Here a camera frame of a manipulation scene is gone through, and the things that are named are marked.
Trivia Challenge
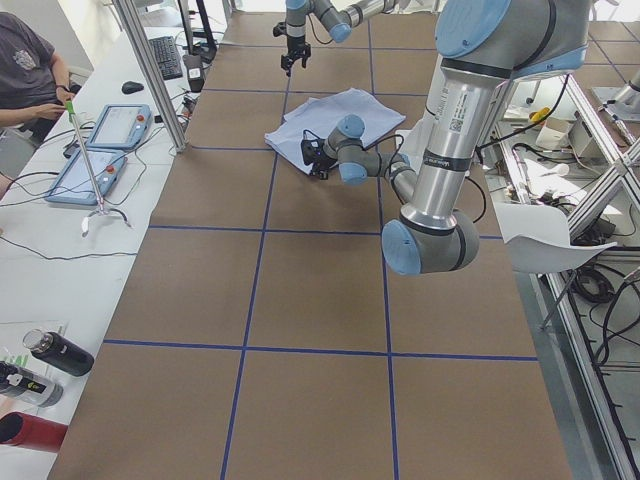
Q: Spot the seated person grey shirt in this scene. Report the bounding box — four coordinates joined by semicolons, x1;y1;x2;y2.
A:
0;12;82;201

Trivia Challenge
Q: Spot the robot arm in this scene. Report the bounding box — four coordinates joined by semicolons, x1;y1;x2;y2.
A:
273;0;401;77
315;1;590;275

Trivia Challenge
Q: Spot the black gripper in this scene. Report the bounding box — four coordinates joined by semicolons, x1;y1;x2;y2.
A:
308;141;336;180
272;21;311;76

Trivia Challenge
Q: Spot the black water bottle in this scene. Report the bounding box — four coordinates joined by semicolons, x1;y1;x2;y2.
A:
23;329;94;377

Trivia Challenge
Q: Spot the metal reach grabber stick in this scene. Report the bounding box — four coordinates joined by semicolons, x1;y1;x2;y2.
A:
64;100;132;238

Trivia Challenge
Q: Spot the grey labelled bottle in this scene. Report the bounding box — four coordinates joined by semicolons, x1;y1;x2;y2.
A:
1;361;64;408

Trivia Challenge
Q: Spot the black computer mouse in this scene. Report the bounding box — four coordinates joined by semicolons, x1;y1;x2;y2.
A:
121;81;144;95

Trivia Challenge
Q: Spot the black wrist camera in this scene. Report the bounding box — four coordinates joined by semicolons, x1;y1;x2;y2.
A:
301;129;324;166

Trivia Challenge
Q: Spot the grey aluminium frame post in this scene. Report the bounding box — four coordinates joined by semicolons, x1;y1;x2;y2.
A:
113;0;186;153

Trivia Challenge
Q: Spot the light blue striped shirt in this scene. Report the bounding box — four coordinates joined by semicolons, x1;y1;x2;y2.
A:
264;88;406;174

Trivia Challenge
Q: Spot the near blue teach pendant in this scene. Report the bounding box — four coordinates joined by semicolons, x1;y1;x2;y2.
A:
45;149;127;206

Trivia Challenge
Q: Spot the far blue teach pendant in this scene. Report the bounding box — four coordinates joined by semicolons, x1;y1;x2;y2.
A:
86;104;153;151

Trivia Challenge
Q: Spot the red bottle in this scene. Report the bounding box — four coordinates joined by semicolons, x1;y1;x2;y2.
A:
1;412;68;453

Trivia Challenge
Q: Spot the black keyboard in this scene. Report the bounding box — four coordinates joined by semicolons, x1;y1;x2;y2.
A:
148;36;183;80

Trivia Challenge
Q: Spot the blue teach pendant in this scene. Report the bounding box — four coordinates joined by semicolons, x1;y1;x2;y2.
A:
45;149;127;206
86;104;153;151

